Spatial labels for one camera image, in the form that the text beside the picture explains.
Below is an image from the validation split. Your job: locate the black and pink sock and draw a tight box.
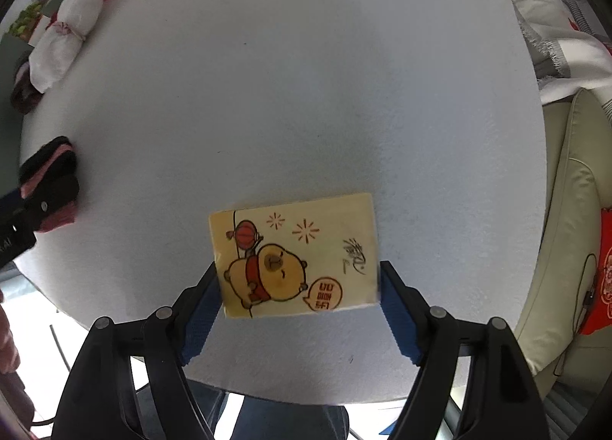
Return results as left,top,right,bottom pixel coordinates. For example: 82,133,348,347
19,135,80,234

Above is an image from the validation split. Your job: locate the pile of snacks and packets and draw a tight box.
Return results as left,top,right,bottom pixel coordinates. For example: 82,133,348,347
5,0,68,44

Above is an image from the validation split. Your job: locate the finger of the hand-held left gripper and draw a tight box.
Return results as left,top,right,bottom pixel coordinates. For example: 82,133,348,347
0,179,80,231

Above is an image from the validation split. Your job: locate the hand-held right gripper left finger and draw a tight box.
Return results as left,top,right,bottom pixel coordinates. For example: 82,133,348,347
50,261,225,440

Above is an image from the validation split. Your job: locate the person's left forearm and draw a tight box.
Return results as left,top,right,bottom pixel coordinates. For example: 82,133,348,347
0,291,20,375

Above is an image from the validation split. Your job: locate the person's jeans leg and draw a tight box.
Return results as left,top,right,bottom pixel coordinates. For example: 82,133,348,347
232,395,351,440

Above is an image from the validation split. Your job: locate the white fringed blanket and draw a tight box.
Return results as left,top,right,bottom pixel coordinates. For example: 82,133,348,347
480,0,612,104

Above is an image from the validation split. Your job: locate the purple and brown knitted hat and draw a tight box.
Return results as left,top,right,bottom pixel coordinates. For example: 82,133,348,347
10,53,47,115

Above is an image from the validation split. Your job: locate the red cushion with white print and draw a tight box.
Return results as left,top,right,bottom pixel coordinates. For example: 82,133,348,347
580,208,612,336

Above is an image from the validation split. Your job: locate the yellow cartoon bear tissue pack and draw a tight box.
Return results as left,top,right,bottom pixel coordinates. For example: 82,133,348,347
209,192,381,320

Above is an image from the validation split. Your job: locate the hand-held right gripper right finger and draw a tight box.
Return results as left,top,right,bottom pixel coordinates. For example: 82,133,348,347
379,260,550,440

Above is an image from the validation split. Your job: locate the beige leather armchair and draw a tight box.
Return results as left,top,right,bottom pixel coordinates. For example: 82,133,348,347
514,86,612,376

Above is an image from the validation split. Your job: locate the white cloth bundle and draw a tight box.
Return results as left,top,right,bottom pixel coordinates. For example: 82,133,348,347
29,0,104,95

